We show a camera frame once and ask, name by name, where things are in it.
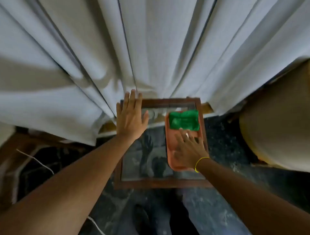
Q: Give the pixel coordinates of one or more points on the wooden framed mirror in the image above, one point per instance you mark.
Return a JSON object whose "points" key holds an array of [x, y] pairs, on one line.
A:
{"points": [[157, 184]]}

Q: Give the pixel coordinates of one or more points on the brown wooden furniture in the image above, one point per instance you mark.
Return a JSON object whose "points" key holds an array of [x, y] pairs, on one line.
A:
{"points": [[14, 155]]}

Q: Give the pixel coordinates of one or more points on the green cloth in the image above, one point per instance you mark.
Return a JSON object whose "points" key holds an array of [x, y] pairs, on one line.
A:
{"points": [[184, 119]]}

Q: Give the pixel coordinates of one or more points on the person's right forearm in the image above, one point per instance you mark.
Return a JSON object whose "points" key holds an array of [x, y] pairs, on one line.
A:
{"points": [[247, 201]]}

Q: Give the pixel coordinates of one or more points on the beige round seat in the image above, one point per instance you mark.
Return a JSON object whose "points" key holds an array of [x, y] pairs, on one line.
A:
{"points": [[281, 126]]}

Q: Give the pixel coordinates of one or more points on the person's left forearm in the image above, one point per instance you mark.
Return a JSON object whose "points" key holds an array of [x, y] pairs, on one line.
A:
{"points": [[72, 184]]}

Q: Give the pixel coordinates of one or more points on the person's left thumb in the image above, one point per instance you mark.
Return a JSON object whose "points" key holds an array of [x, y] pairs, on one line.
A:
{"points": [[145, 118]]}

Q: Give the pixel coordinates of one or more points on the orange plastic tray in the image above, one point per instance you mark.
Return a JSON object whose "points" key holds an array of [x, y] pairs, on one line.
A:
{"points": [[171, 145]]}

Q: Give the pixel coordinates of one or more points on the person's left hand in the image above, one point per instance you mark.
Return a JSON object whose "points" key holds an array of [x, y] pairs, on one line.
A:
{"points": [[129, 123]]}

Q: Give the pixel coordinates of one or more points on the person's right hand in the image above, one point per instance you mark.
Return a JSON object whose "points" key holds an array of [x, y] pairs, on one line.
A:
{"points": [[191, 152]]}

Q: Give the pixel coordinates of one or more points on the person's left little finger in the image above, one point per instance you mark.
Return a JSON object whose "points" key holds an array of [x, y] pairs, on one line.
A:
{"points": [[118, 110]]}

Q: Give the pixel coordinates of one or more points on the person's right fingers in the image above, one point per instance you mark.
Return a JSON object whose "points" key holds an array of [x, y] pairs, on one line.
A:
{"points": [[187, 139]]}

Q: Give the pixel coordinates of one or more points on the person's left middle finger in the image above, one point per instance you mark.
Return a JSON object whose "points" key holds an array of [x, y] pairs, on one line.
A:
{"points": [[132, 99]]}

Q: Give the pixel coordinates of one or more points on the white curtain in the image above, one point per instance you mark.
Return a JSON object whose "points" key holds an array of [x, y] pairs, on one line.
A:
{"points": [[155, 48]]}

